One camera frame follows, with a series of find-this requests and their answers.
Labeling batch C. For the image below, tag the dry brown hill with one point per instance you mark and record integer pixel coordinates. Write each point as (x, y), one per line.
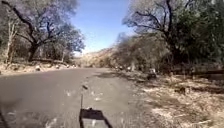
(96, 58)

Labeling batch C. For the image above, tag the roadside marker stone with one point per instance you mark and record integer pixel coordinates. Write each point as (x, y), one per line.
(152, 72)
(37, 68)

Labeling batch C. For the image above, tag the grey asphalt road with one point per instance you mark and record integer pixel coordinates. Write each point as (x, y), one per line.
(50, 95)

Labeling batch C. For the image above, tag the wood of dark trees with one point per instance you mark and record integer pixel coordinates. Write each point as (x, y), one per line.
(186, 40)

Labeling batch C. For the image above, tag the large bare spreading tree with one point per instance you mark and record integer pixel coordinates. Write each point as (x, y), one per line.
(32, 50)

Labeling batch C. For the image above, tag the dry leaf-strewn verge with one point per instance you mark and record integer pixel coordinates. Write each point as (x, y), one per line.
(188, 106)

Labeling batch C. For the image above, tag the dry stony verge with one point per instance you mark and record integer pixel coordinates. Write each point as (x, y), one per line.
(20, 68)

